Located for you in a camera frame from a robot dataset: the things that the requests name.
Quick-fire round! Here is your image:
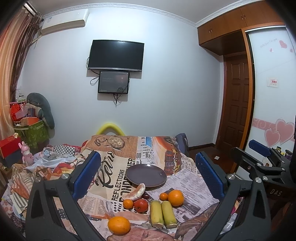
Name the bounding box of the dark purple round plate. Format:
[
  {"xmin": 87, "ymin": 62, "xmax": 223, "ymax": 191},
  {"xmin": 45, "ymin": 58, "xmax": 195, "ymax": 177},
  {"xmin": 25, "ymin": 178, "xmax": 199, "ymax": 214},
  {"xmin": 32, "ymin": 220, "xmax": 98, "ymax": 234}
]
[{"xmin": 125, "ymin": 164, "xmax": 167, "ymax": 188}]

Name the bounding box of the retro newspaper print cloth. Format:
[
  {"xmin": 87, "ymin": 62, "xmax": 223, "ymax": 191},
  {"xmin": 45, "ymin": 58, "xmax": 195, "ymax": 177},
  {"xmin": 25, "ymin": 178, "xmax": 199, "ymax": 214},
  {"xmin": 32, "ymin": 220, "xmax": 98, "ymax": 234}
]
[{"xmin": 75, "ymin": 135, "xmax": 218, "ymax": 240}]

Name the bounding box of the checkered black white cloth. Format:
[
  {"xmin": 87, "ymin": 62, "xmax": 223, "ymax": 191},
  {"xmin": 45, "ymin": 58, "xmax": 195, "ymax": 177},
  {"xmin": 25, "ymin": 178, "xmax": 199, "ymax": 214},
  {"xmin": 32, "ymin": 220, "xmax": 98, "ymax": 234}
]
[{"xmin": 53, "ymin": 145, "xmax": 76, "ymax": 157}]

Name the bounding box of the small tangerine right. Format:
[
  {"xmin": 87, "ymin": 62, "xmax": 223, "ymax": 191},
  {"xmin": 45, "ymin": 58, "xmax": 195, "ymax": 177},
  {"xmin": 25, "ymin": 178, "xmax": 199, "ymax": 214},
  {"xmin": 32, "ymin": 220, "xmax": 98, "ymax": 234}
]
[{"xmin": 159, "ymin": 192, "xmax": 168, "ymax": 201}]

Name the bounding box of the wooden overhead cabinet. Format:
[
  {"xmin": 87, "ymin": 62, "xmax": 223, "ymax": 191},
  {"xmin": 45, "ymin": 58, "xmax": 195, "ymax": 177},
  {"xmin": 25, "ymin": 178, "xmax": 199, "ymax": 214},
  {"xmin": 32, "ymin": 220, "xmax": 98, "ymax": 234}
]
[{"xmin": 197, "ymin": 1, "xmax": 283, "ymax": 56}]

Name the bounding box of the dark blue chair back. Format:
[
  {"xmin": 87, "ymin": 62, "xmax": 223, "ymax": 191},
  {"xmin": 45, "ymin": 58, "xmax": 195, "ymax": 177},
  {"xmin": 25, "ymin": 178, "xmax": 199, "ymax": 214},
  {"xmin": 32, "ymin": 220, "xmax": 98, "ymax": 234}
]
[{"xmin": 175, "ymin": 133, "xmax": 189, "ymax": 157}]

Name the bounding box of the small tangerine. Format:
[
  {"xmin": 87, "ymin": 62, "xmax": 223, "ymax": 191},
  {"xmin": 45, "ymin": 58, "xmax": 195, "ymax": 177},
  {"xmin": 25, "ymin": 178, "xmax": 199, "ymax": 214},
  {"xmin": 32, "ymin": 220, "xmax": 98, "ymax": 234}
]
[
  {"xmin": 123, "ymin": 199, "xmax": 134, "ymax": 210},
  {"xmin": 159, "ymin": 192, "xmax": 168, "ymax": 201}
]

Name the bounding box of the green patterned box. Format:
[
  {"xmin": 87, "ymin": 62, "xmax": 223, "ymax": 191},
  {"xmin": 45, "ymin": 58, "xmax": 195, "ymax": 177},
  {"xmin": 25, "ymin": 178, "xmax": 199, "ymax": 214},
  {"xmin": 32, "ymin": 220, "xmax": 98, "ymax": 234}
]
[{"xmin": 14, "ymin": 120, "xmax": 49, "ymax": 149}]

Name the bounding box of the grey plush toy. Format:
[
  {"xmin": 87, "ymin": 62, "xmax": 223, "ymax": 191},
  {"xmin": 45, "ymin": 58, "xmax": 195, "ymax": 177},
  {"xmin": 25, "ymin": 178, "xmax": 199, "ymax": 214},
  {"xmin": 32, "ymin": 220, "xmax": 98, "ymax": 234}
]
[{"xmin": 27, "ymin": 92, "xmax": 55, "ymax": 130}]

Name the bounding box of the brown wooden door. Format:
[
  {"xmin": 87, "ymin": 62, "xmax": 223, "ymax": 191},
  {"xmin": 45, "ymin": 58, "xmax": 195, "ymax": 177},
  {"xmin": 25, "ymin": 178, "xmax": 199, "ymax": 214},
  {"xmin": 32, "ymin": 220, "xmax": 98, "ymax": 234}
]
[{"xmin": 216, "ymin": 54, "xmax": 249, "ymax": 155}]

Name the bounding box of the yellow foam tube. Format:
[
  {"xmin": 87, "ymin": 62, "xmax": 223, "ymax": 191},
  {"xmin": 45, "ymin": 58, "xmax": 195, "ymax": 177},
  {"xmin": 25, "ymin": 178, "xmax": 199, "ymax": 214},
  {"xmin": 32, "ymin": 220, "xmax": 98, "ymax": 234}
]
[{"xmin": 96, "ymin": 123, "xmax": 125, "ymax": 136}]

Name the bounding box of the small tangerine left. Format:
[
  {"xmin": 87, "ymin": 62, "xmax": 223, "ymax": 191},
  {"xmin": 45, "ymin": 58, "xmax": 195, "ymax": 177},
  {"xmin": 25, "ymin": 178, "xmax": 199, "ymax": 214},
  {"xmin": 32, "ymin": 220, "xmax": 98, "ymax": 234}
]
[{"xmin": 123, "ymin": 199, "xmax": 134, "ymax": 210}]

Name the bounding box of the large orange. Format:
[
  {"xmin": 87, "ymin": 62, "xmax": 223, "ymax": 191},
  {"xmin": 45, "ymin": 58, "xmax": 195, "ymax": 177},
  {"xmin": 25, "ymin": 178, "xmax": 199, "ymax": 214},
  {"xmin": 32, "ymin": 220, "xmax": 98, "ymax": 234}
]
[
  {"xmin": 168, "ymin": 190, "xmax": 184, "ymax": 207},
  {"xmin": 107, "ymin": 216, "xmax": 130, "ymax": 235}
]

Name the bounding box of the large orange front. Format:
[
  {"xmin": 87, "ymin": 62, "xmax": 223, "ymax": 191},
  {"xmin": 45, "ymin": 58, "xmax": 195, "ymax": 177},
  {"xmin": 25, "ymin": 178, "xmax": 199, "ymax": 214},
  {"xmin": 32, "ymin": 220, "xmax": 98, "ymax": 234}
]
[{"xmin": 107, "ymin": 216, "xmax": 130, "ymax": 235}]

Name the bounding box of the yellow sugarcane piece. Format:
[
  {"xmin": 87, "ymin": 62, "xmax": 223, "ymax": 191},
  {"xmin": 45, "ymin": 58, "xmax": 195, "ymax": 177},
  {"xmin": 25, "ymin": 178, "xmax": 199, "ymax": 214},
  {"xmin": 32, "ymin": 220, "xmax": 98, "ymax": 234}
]
[
  {"xmin": 150, "ymin": 200, "xmax": 164, "ymax": 229},
  {"xmin": 161, "ymin": 201, "xmax": 178, "ymax": 228}
]

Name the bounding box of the small black wall monitor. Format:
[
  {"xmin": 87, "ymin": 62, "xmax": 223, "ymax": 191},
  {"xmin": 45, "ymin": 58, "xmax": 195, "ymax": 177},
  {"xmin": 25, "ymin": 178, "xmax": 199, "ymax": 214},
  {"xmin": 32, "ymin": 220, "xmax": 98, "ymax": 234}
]
[{"xmin": 98, "ymin": 71, "xmax": 130, "ymax": 94}]

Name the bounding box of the black wall television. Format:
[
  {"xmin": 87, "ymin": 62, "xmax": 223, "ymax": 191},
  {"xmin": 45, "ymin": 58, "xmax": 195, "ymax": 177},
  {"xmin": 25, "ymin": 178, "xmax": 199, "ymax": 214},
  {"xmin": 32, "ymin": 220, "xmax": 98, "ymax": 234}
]
[{"xmin": 88, "ymin": 40, "xmax": 144, "ymax": 72}]

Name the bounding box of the white air conditioner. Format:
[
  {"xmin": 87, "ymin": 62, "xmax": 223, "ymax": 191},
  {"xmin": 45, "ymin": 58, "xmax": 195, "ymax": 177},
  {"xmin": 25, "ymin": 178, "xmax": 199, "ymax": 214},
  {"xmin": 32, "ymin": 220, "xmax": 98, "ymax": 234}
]
[{"xmin": 41, "ymin": 9, "xmax": 89, "ymax": 36}]

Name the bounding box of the red gift box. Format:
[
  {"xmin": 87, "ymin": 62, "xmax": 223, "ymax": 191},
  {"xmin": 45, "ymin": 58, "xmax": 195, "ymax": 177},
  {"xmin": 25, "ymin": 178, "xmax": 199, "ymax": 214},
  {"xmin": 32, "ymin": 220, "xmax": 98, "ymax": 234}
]
[{"xmin": 0, "ymin": 136, "xmax": 21, "ymax": 158}]

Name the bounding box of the red tomato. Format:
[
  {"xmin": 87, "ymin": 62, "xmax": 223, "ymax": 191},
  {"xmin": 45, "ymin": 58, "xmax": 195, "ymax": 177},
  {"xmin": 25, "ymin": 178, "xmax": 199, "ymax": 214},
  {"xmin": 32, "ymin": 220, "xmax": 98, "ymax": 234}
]
[{"xmin": 134, "ymin": 199, "xmax": 149, "ymax": 213}]

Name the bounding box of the orange brown curtain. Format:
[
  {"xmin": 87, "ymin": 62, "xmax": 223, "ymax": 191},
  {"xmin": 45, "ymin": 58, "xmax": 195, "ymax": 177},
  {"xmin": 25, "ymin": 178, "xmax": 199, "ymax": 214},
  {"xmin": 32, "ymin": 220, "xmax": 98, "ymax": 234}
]
[{"xmin": 1, "ymin": 6, "xmax": 42, "ymax": 140}]

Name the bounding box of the pink rabbit figurine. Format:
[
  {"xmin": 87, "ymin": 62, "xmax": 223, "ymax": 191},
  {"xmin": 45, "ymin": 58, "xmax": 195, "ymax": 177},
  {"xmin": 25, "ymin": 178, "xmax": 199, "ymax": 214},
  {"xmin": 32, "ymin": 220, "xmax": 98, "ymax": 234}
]
[{"xmin": 18, "ymin": 141, "xmax": 34, "ymax": 166}]

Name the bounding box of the dark red jujube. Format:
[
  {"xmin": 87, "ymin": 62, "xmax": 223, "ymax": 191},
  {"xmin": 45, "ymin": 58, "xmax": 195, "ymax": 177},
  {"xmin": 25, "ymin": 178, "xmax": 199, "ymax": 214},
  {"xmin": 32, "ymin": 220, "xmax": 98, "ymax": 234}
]
[{"xmin": 142, "ymin": 193, "xmax": 150, "ymax": 200}]

